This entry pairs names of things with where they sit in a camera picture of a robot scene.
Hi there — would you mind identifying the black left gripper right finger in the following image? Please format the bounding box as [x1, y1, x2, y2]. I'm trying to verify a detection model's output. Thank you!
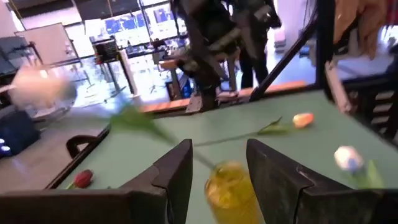
[246, 139, 398, 224]

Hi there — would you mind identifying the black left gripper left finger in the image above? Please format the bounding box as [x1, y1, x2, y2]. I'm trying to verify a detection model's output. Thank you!
[0, 139, 193, 224]

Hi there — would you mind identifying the red artificial tulip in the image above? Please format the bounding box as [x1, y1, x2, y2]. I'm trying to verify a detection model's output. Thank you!
[64, 169, 94, 190]

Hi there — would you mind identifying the white artificial tulip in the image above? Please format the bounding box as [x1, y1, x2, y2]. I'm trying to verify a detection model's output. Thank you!
[334, 145, 386, 190]

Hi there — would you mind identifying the peach artificial tulip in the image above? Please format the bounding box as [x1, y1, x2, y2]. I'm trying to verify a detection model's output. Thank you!
[194, 112, 315, 147]
[9, 63, 218, 170]

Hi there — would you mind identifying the yellow glass vase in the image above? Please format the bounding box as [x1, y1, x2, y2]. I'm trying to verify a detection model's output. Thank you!
[204, 161, 261, 224]

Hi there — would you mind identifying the teal table mat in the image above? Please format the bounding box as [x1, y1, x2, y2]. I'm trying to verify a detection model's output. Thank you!
[57, 90, 398, 224]

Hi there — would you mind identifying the black box with white labels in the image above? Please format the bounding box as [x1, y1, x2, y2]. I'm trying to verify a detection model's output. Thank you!
[341, 74, 398, 147]

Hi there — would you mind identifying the person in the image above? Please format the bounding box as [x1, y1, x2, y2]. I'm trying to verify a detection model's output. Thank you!
[233, 0, 282, 90]

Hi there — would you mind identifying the black equipment stand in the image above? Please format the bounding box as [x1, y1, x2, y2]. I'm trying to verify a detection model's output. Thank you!
[92, 39, 137, 97]

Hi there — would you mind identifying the white board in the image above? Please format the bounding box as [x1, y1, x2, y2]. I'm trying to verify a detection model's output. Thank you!
[14, 22, 78, 67]

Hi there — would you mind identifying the black frame handle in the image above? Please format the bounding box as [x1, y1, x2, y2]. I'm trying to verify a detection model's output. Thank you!
[65, 134, 101, 159]

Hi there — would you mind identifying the black aluminium table frame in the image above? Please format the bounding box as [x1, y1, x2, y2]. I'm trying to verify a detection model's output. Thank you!
[45, 0, 398, 190]

